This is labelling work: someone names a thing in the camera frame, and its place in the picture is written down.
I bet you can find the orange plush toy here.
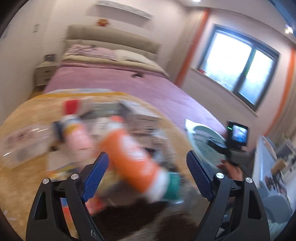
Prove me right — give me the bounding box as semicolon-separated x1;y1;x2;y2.
96;18;109;27

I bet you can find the orange beige curtain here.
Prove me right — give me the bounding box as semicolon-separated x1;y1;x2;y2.
175;8;211;88

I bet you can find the bed with pink cover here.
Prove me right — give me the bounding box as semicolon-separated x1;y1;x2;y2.
44;53;226;137

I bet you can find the green plastic waste basket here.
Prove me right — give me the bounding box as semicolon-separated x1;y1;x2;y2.
185;120;226;171

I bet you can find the picture frame on nightstand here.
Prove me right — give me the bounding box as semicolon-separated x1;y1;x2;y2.
44;54;56;62

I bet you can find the beige nightstand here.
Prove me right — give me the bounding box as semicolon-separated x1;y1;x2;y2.
34;61;58;87

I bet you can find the white wall shelf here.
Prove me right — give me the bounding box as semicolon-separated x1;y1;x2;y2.
96;0;154;20

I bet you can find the window with dark frame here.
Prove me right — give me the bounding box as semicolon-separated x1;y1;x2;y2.
196;25;280;111

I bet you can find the person's right hand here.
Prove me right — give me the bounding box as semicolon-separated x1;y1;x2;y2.
216;160;243;181

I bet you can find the blue red snack packet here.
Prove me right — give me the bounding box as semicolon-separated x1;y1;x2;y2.
47;162;107;227

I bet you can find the white patterned wrapper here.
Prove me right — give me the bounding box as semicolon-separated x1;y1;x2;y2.
148;130;177;169

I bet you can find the pink yogurt bottle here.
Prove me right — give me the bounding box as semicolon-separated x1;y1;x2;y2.
61;114;94;161

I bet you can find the white pillow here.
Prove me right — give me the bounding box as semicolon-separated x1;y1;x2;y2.
114;50;159;67

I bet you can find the beige padded headboard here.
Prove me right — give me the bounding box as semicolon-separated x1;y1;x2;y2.
66;25;161;54

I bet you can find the clear plastic bottle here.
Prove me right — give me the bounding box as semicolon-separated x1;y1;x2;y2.
1;121;62;169

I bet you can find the pink pillow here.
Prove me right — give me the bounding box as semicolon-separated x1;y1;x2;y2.
65;44;117;61

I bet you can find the dark object on bed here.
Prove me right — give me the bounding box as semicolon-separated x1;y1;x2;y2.
132;72;144;78

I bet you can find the orange paper cup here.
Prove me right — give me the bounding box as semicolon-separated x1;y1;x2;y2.
99;115;170;202

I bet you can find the grey printed milk carton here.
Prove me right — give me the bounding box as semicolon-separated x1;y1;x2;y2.
118;100;162;135

